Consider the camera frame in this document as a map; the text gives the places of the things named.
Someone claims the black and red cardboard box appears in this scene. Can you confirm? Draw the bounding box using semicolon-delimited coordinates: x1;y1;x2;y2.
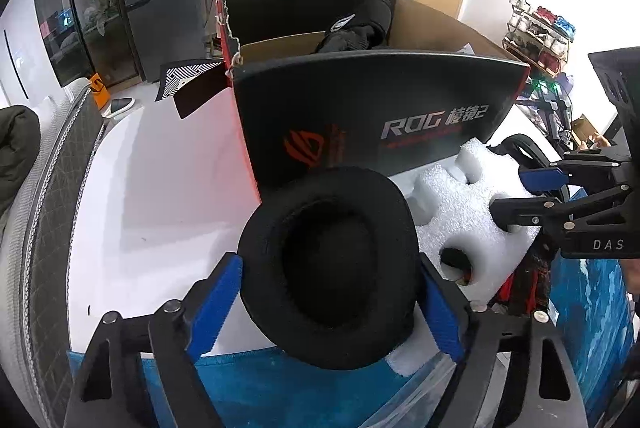
175;0;531;204

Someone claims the grey slipper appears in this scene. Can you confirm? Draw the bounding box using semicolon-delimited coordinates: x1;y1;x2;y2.
102;97;137;118

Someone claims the blue patterned table mat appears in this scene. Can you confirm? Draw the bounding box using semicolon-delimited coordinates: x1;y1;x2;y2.
67;258;640;428

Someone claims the white foam block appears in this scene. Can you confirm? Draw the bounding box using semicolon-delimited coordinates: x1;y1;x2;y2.
385;138;543;376

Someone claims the black round ear pad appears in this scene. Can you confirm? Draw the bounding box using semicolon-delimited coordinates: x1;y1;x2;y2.
236;165;423;371

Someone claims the clear plastic bag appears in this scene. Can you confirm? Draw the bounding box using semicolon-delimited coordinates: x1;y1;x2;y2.
370;348;501;428

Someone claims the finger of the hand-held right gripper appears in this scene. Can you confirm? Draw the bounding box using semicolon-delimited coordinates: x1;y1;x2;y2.
518;148;628;195
489;183;631;234

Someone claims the shoe rack with shoes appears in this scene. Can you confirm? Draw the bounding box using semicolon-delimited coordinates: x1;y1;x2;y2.
501;0;577;76

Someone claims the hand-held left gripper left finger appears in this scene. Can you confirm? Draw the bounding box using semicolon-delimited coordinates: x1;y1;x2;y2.
62;252;244;428

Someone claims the black equipment frame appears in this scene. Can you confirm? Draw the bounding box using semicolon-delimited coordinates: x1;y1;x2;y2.
515;76;576;144

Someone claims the grey quilted mattress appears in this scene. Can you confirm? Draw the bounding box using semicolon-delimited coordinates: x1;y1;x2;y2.
0;76;108;428

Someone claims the black glove with oval logo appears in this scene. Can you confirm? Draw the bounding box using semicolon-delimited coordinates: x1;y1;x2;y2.
315;0;398;55

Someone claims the small cardboard piece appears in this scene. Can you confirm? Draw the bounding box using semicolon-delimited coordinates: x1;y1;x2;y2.
570;114;598;144

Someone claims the white wardrobe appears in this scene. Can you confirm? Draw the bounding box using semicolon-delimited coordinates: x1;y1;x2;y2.
0;0;66;109

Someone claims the black curved strap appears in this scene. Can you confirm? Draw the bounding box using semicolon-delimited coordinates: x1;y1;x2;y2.
492;134;571;204

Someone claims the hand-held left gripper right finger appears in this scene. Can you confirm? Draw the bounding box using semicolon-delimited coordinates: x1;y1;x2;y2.
419;253;588;428

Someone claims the black white patterned box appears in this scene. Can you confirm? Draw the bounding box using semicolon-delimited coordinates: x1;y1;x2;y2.
154;58;223;102

